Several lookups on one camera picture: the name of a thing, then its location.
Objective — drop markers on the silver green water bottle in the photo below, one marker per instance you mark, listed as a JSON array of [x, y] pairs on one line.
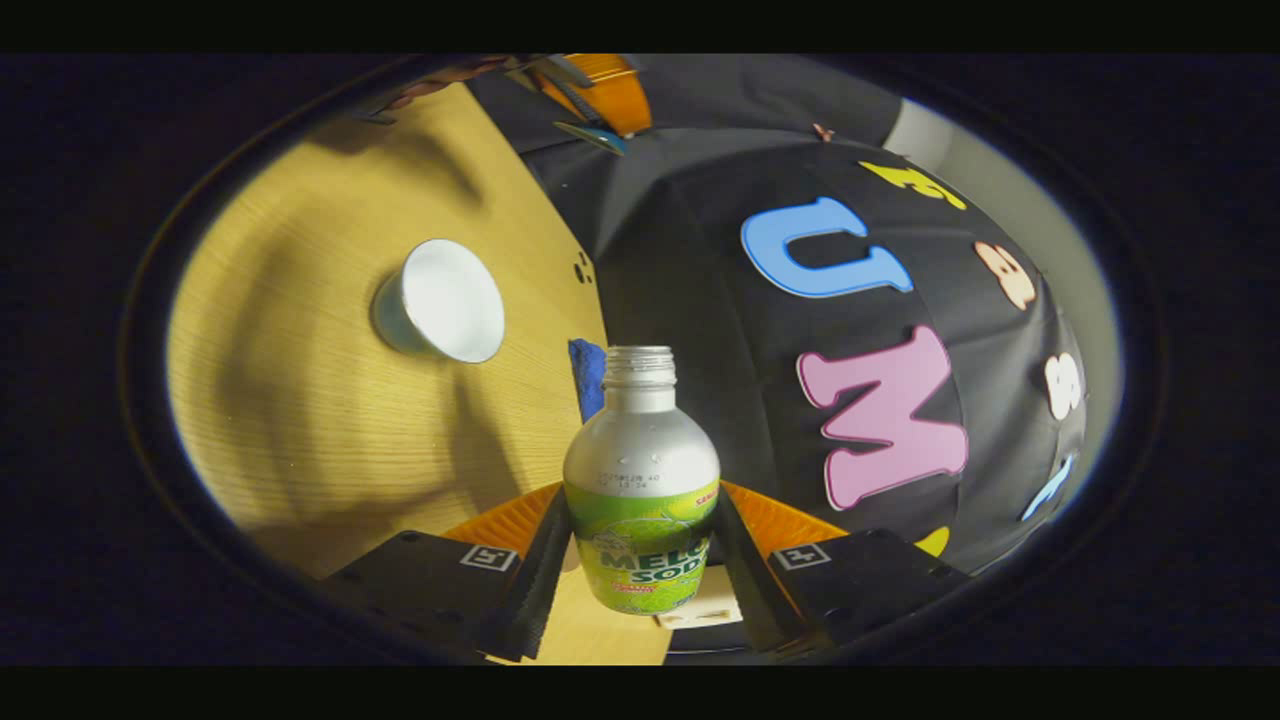
[[640, 440]]

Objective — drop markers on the blue folded cloth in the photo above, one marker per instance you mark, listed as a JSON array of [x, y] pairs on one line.
[[588, 375]]

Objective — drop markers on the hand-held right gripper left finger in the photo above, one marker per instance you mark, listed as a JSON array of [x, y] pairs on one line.
[[535, 590]]

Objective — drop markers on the teal teacup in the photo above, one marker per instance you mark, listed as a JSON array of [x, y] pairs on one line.
[[450, 300]]

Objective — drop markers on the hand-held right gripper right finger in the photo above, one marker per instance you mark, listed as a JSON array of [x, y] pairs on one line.
[[750, 590]]

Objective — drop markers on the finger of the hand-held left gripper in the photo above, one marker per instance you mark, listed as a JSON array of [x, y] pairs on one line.
[[615, 95]]

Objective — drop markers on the black backdrop cloth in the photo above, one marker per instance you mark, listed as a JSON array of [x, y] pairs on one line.
[[680, 250]]

